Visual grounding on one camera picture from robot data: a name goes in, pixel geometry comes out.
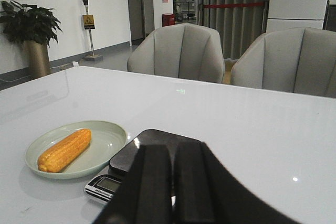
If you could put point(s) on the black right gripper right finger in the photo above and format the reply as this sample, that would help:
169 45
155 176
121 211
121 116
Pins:
206 192

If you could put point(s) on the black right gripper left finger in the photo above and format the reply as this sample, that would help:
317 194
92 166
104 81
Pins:
144 196

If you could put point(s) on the orange corn cob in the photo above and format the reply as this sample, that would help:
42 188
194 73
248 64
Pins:
60 155

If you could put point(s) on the black digital kitchen scale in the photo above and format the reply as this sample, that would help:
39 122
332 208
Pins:
104 185

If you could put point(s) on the light green plate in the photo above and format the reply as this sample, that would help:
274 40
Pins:
107 139

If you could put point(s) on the left grey upholstered chair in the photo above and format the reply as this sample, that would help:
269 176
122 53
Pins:
184 51

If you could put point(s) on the grey upholstered chair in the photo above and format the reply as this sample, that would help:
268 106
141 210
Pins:
184 51
297 60

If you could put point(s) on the right grey upholstered chair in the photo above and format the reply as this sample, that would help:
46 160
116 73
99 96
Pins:
297 60

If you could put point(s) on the red trash bin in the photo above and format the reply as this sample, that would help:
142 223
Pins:
168 19

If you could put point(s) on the yellow warning sign stand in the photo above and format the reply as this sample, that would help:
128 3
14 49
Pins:
88 24

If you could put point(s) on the red barrier tape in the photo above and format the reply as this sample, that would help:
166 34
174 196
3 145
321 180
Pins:
242 5

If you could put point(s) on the potted green plant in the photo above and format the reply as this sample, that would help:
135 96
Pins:
33 27

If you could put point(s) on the white cabinet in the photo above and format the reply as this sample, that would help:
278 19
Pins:
299 1

